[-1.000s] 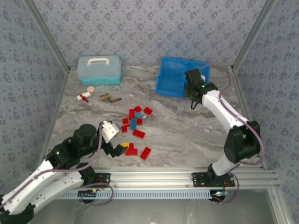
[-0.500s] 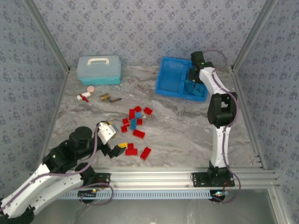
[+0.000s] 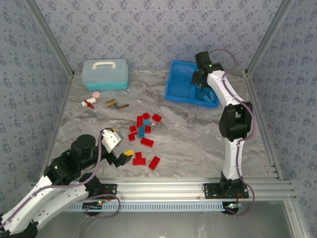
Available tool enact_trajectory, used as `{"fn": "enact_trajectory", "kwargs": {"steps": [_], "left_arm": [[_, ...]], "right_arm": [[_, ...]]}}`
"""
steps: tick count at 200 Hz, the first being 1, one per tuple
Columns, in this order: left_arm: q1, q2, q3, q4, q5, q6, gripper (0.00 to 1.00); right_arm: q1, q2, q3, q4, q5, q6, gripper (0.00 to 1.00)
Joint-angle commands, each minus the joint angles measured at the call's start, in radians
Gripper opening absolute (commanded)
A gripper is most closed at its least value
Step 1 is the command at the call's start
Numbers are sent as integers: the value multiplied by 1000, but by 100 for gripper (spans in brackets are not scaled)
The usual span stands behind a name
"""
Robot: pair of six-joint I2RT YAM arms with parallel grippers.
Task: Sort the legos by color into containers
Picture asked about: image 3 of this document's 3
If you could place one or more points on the small red lego brick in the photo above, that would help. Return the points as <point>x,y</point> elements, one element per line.
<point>147,129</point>
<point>138,155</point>
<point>146,115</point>
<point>131,137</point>

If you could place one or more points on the small blue lego brick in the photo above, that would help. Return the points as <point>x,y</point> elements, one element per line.
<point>146,122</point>

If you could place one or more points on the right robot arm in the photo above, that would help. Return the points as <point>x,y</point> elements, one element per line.
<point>231,158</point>

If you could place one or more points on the blue divided plastic bin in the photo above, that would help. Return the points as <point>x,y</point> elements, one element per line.
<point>179,81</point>

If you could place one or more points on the brass pipe fitting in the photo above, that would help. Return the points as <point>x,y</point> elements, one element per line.
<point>111,103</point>

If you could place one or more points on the pink round disc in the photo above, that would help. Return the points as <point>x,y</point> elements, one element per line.
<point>96,94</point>

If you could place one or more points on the small black controller board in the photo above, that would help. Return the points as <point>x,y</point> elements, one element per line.
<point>92,206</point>
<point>232,205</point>

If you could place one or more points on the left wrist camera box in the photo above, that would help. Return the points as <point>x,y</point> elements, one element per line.
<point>110,141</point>

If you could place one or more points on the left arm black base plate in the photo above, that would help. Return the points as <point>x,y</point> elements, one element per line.
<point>111,193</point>

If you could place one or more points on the aluminium table side rail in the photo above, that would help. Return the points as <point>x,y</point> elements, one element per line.
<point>57,124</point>
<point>262,119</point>

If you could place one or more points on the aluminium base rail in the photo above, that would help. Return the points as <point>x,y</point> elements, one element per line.
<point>161,188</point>

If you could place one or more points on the aluminium frame post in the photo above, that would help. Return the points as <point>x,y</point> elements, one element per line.
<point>268,37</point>
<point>50,37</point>

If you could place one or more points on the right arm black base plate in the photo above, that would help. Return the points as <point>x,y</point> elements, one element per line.
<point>210,193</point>

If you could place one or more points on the aluminium lower frame bar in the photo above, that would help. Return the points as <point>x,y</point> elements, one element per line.
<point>294,218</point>

